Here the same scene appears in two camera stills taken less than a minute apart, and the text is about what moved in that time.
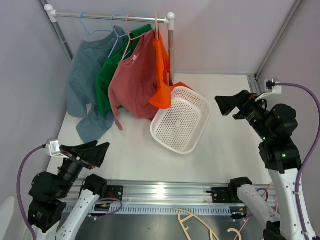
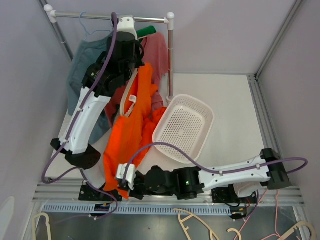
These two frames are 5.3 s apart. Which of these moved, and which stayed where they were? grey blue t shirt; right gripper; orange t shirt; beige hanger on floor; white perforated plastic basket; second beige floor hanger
Moved: white perforated plastic basket; orange t shirt; right gripper
Stayed: second beige floor hanger; beige hanger on floor; grey blue t shirt
